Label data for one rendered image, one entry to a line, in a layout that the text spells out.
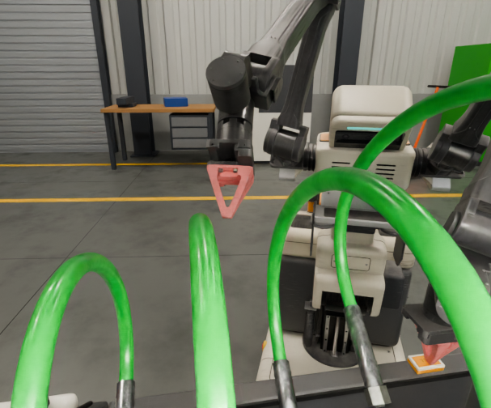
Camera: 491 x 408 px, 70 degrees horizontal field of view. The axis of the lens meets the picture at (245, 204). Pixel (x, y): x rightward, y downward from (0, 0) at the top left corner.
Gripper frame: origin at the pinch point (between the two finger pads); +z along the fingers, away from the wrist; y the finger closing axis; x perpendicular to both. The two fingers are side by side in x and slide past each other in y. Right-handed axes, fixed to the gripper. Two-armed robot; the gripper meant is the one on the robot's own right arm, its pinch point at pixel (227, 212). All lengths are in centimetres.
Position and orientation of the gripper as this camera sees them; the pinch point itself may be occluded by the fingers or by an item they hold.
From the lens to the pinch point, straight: 50.5
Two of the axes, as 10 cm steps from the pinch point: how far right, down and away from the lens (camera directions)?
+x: 10.0, 0.3, -0.8
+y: -0.7, -4.0, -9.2
